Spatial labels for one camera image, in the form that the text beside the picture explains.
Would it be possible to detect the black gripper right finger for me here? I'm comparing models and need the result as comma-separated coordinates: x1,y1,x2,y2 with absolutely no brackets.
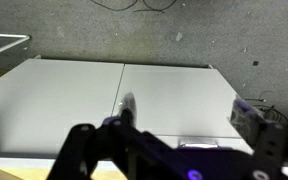
228,95,288,180

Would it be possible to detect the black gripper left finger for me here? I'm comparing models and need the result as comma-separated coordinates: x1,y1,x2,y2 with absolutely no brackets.
47,91,193,180

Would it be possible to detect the white metal file cabinet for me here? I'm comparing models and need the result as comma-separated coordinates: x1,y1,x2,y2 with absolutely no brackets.
0,59,125,169

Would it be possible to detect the thin black floor cable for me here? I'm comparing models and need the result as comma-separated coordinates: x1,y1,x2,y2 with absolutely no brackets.
90,0,178,14

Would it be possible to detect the white metal frame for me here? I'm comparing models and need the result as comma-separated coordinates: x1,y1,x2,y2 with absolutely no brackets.
0,32,32,61

